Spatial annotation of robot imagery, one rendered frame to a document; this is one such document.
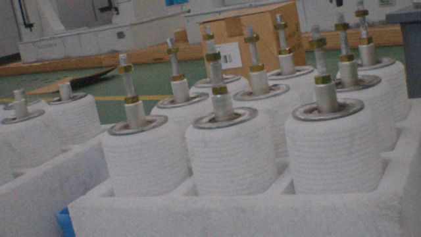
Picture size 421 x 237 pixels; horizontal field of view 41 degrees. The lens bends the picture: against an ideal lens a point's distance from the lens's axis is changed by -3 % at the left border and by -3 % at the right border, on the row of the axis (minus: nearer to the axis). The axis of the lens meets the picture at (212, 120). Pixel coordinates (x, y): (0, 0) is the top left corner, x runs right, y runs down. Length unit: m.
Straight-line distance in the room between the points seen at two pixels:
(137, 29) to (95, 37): 0.41
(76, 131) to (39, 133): 0.10
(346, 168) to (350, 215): 0.05
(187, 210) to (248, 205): 0.07
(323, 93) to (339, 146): 0.06
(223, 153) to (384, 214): 0.18
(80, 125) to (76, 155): 0.09
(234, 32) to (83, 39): 2.74
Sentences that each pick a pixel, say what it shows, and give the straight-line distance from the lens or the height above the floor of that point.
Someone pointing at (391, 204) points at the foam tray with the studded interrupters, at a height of 0.18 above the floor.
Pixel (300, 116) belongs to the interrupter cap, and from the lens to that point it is 0.59.
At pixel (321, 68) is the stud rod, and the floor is 0.30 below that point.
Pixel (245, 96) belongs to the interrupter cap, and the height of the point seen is 0.25.
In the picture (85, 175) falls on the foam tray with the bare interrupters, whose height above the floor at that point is 0.14.
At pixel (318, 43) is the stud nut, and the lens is 0.59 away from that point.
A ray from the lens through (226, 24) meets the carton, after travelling 1.74.
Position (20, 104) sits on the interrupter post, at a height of 0.28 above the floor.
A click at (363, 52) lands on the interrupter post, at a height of 0.27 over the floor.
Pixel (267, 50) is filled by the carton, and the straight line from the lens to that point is 1.71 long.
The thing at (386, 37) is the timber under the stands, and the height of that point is 0.04.
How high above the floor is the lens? 0.40
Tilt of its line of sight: 13 degrees down
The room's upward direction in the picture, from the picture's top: 11 degrees counter-clockwise
